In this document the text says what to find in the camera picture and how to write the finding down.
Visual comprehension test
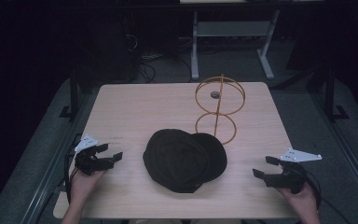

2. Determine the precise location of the white metal table frame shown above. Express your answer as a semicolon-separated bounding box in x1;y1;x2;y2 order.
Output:
190;8;282;82

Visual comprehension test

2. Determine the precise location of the gold wire hat stand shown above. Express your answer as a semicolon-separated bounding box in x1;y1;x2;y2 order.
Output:
194;73;247;147

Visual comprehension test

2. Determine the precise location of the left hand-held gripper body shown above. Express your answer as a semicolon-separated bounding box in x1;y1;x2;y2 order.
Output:
74;133;115;176

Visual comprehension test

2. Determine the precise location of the person's left hand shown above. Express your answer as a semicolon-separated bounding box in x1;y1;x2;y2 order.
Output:
69;168;107;207

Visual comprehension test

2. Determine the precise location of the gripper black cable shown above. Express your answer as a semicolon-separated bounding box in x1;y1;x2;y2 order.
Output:
62;133;83;204
304;170;352;224

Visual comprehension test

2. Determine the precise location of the bundle of floor cables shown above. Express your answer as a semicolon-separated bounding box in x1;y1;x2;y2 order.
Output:
123;31;194;84

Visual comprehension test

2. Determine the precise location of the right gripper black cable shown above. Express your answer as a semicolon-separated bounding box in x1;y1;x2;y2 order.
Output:
304;170;352;224

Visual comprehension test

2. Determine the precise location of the person's right hand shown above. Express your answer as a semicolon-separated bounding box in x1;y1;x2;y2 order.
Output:
275;182;320;217

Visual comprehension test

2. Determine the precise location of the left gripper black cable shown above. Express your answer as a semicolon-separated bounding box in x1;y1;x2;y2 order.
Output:
62;133;83;204

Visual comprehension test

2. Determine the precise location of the black cap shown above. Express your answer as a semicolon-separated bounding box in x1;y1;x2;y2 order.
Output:
142;128;228;194

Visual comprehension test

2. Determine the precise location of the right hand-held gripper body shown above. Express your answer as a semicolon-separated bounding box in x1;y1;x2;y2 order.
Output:
263;147;323;195

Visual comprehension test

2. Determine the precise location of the black metal stand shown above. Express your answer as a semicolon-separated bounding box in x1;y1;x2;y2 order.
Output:
59;68;82;119
324;65;351;121

